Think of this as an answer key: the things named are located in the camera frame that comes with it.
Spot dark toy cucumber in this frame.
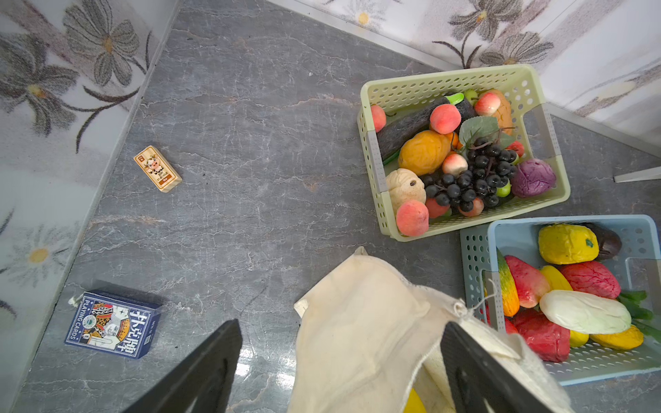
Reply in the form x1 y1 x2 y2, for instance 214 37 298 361
376 93 477 163

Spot yellow toy lemon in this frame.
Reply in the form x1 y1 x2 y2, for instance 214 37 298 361
538 224 600 265

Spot light green plastic basket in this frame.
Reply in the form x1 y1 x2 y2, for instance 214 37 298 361
357 65 571 242

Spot beige toy garlic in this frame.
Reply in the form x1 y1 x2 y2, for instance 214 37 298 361
387 168 426 213

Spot dark brown toy fruit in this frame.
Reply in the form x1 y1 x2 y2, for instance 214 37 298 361
584 223 622 261

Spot red toy pepper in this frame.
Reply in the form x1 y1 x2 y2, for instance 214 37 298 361
513 309 571 362

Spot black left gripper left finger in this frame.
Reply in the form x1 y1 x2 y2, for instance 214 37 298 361
126 319 243 413

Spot small tan card box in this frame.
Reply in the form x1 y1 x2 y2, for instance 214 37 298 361
134 146 182 193

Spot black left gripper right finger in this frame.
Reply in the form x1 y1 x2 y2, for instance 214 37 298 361
440 322 550 412

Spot cream canvas grocery bag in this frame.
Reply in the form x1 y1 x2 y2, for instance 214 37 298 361
288 248 571 412

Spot black toy grapes bunch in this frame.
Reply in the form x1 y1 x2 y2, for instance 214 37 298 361
421 138 523 219

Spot green orange toy mango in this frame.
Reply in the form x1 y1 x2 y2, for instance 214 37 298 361
497 250 520 318

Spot light blue plastic basket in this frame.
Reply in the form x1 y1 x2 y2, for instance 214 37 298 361
460 214 660 385

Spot pink toy peach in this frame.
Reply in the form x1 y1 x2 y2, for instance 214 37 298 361
396 200 429 237

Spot purple toy cabbage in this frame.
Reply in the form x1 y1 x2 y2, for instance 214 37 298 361
511 159 557 198

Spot orange yellow toy pumpkin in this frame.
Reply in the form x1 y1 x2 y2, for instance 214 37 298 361
590 325 644 350

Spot blue playing cards box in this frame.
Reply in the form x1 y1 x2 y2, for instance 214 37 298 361
65 290 162 360

